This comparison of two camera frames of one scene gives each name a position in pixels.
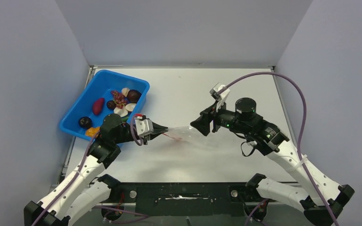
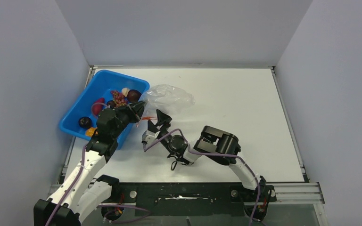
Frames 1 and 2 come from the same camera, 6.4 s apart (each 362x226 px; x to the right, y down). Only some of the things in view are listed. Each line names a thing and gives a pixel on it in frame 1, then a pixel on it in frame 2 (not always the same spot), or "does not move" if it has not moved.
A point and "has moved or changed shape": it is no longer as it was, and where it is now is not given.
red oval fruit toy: x=98 y=106 does not move
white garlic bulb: x=125 y=91 does not move
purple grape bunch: x=119 y=99 does not move
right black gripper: x=203 y=123 → x=163 y=119
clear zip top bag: x=219 y=139 has moved or changed shape
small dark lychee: x=111 y=104 does not move
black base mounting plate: x=186 y=199 does not move
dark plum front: x=85 y=122 does not move
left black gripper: x=158 y=130 → x=135 y=117
